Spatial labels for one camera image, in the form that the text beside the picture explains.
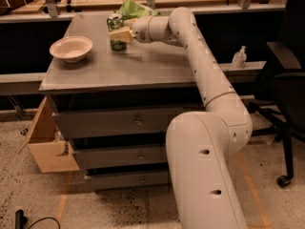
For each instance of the green soda can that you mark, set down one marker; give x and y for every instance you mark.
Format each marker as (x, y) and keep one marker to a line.
(115, 22)

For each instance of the open cardboard box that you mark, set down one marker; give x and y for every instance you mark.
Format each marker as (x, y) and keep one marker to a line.
(51, 152)

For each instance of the clear sanitizer pump bottle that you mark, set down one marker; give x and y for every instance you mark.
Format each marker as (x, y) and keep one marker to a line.
(239, 58)

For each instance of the white paper bowl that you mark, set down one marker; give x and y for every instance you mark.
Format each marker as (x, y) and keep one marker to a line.
(71, 49)

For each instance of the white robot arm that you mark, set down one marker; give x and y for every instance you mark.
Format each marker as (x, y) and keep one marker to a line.
(197, 143)

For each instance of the black office chair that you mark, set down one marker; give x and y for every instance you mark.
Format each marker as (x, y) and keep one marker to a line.
(282, 82)

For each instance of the green chip bag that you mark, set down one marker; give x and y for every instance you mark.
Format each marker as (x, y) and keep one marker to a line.
(131, 9)

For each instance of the middle grey drawer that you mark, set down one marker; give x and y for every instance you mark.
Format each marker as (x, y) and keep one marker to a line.
(119, 156)

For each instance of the grey drawer cabinet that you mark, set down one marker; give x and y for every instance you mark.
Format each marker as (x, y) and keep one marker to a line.
(142, 75)

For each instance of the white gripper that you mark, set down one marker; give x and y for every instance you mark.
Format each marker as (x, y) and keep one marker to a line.
(140, 29)

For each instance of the grey drawer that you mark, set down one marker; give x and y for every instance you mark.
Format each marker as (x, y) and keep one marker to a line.
(119, 156)
(129, 179)
(128, 121)

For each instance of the bottom grey drawer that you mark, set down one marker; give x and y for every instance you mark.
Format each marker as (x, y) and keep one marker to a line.
(129, 179)

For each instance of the top grey drawer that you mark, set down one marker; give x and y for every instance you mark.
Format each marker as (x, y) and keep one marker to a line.
(128, 121)

